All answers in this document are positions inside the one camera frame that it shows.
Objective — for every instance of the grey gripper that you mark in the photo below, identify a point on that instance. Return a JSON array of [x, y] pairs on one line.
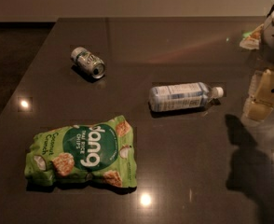
[[260, 99]]

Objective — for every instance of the silver green 7up can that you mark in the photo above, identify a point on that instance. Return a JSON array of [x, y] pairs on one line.
[[90, 64]]

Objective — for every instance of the green snack packet at back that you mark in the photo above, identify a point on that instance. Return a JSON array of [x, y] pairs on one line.
[[252, 39]]

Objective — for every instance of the clear plastic water bottle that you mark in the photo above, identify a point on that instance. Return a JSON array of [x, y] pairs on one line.
[[182, 96]]

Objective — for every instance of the green rice chips bag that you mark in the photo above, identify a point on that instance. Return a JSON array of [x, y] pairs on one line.
[[100, 153]]

